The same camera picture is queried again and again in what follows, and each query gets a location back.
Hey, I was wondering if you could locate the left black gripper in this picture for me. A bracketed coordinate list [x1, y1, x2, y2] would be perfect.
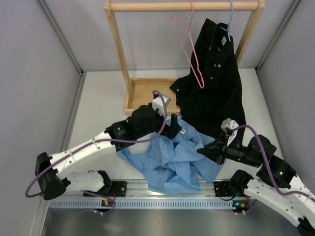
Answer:
[136, 106, 182, 139]

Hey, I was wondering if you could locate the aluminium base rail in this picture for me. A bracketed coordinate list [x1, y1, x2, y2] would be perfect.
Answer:
[65, 178, 244, 197]

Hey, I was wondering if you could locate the grey slotted cable duct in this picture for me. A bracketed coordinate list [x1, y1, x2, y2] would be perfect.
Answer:
[49, 198, 237, 209]

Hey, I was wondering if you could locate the black shirt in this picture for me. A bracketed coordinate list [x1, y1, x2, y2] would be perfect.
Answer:
[170, 19, 246, 139]

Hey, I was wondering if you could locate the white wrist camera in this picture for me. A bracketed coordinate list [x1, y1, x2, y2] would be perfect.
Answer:
[152, 94, 171, 116]
[221, 118, 239, 147]

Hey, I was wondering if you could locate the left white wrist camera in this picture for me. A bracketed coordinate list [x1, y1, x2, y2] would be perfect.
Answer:
[152, 94, 171, 116]

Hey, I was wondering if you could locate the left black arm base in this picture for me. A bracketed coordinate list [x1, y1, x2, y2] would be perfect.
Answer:
[107, 181, 127, 197]

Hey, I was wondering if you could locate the light blue shirt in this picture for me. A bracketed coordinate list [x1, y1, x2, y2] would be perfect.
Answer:
[118, 119, 222, 186]

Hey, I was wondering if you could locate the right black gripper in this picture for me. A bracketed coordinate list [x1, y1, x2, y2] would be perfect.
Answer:
[197, 133, 261, 168]

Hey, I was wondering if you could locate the blue wire hanger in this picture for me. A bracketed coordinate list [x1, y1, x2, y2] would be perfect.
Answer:
[219, 0, 234, 47]

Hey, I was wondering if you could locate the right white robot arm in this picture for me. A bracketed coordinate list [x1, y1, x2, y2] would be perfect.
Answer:
[197, 134, 315, 236]

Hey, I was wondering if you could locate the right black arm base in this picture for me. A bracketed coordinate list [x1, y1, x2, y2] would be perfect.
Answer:
[213, 180, 235, 199]

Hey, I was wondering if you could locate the aluminium frame rail left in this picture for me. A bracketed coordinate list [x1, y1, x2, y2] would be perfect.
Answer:
[35, 0, 86, 151]

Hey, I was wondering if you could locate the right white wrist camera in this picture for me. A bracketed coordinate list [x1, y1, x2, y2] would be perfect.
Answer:
[221, 118, 239, 147]

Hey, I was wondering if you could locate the wooden clothes rack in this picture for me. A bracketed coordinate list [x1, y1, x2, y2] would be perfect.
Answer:
[103, 0, 266, 117]

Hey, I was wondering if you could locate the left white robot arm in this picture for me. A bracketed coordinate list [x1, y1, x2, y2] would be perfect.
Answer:
[35, 104, 182, 200]

